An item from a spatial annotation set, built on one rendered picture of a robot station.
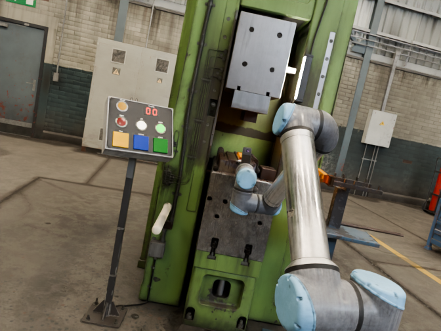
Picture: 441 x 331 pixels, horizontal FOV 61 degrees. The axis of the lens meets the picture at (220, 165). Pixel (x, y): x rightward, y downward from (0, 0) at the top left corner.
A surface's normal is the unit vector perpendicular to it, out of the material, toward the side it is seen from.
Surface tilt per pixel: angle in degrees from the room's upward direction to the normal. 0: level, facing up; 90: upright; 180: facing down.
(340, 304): 55
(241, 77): 90
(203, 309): 90
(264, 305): 90
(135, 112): 60
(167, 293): 90
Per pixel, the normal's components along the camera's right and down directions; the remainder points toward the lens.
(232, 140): 0.01, 0.14
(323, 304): 0.29, -0.40
